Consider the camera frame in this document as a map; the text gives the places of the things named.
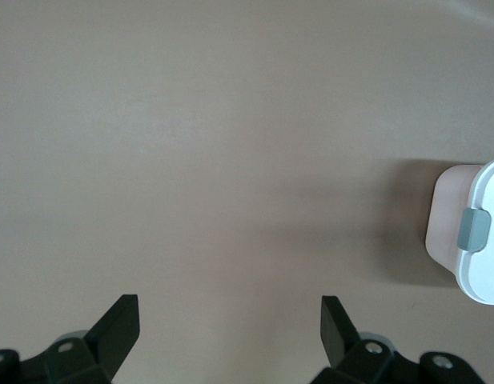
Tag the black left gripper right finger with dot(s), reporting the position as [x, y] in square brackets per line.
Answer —
[334, 332]

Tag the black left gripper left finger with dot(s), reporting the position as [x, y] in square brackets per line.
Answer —
[114, 332]

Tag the pink plastic storage box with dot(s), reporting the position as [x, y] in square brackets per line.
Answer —
[447, 208]

